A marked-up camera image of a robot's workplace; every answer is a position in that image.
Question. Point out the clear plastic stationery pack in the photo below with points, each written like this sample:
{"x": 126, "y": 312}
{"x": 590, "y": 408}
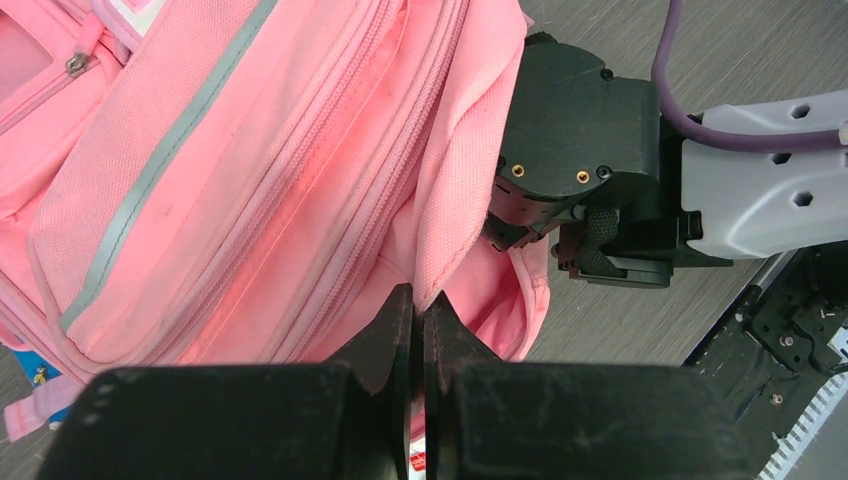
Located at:
{"x": 417, "y": 466}

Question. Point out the dark blue activity booklet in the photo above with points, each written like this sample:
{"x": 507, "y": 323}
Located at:
{"x": 39, "y": 371}

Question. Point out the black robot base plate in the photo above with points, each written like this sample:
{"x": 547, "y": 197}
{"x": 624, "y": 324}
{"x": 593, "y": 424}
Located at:
{"x": 774, "y": 347}

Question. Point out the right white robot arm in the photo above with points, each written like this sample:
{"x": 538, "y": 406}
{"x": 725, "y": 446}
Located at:
{"x": 755, "y": 205}

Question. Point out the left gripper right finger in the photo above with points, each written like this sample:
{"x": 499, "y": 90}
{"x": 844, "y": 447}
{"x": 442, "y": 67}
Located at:
{"x": 447, "y": 346}

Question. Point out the pink student backpack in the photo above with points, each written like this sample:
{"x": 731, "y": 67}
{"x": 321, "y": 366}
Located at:
{"x": 246, "y": 181}

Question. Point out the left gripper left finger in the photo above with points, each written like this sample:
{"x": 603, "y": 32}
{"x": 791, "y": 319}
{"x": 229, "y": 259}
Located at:
{"x": 373, "y": 426}

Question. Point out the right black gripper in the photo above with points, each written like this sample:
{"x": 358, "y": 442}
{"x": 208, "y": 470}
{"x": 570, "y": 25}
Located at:
{"x": 588, "y": 154}

